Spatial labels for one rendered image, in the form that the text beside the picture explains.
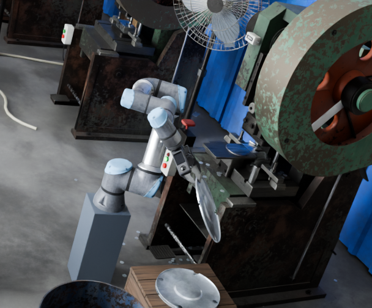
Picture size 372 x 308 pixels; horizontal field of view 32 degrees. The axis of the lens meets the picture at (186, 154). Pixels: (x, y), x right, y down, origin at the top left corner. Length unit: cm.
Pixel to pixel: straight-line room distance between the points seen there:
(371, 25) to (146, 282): 142
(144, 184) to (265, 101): 70
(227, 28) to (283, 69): 122
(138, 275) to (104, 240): 33
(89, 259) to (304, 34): 147
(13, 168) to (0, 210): 48
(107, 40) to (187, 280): 222
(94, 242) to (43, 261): 39
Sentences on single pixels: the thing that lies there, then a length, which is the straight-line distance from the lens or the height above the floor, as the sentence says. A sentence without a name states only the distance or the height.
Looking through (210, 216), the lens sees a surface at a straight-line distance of 271.
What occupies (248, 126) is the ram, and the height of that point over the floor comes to 92.
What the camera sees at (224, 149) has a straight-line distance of 326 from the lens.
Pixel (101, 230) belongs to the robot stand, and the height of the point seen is 36.
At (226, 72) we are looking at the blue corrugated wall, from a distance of 552.
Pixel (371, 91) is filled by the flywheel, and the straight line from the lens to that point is 283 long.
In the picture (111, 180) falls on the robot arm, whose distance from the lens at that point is 303.
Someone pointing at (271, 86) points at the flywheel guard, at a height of 130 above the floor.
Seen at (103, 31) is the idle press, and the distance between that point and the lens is 478.
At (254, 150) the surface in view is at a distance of 337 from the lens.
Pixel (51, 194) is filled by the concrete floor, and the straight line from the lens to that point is 398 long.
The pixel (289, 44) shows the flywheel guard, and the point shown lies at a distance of 265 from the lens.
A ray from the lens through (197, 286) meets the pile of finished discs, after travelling 296.
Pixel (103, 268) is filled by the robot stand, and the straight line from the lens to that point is 328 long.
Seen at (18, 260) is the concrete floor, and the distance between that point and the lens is 343.
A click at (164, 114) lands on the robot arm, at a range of 252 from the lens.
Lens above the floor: 209
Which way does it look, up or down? 25 degrees down
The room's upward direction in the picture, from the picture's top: 18 degrees clockwise
